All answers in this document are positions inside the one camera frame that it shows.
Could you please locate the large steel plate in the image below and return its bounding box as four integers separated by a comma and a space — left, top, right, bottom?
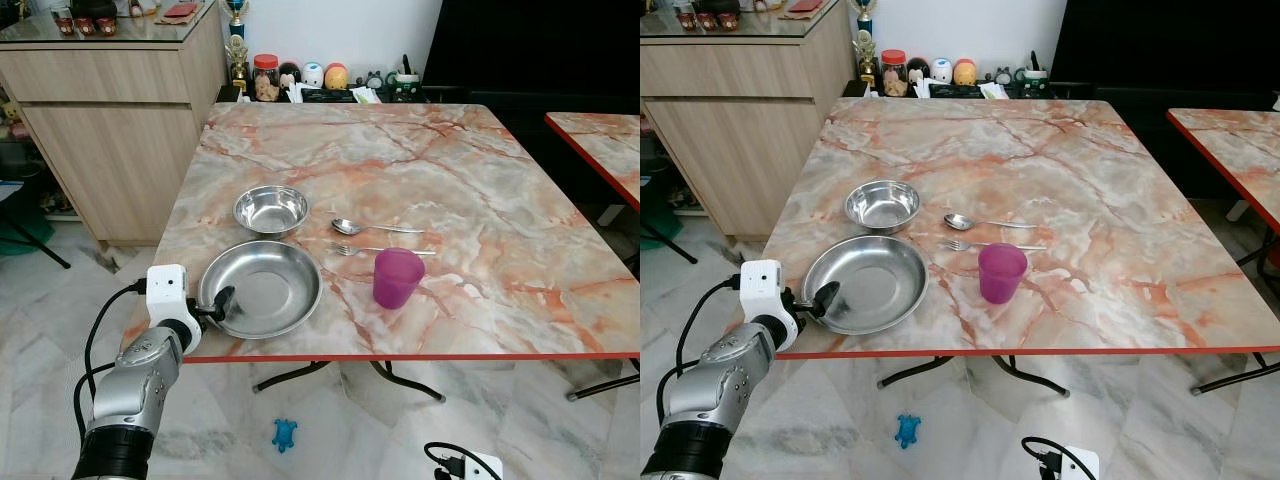
198, 240, 324, 340
802, 235, 929, 336

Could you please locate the small steel bowl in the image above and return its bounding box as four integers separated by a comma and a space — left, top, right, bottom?
845, 180, 922, 235
233, 185, 310, 239

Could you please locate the steel fork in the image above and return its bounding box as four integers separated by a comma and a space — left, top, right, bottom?
329, 241, 438, 258
941, 236, 1048, 253

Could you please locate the steel spoon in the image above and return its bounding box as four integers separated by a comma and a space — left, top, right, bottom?
944, 213, 1039, 232
331, 218, 425, 237

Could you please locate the green seat black leg chair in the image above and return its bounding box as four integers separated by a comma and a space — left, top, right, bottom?
640, 170, 701, 265
0, 178, 73, 271

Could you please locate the purple plastic cup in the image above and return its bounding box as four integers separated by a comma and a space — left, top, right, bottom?
373, 248, 426, 310
978, 243, 1029, 305

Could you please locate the light wooden cabinet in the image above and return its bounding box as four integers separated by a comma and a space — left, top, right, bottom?
0, 3, 230, 247
640, 0, 853, 241

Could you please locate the red lid glass jar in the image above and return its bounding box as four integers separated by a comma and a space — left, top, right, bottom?
880, 49, 909, 98
252, 54, 281, 103

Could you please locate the gold trophy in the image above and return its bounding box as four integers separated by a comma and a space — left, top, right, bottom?
222, 0, 251, 96
850, 0, 881, 91

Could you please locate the marble pattern folding table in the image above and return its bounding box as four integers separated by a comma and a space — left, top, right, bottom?
122, 102, 641, 403
544, 112, 641, 213
1166, 107, 1280, 239
735, 97, 1280, 398

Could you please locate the black television screen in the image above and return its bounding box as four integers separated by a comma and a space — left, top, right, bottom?
420, 0, 641, 106
1048, 0, 1280, 101

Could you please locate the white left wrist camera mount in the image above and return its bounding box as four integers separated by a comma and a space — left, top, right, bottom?
739, 259, 801, 349
145, 263, 204, 353

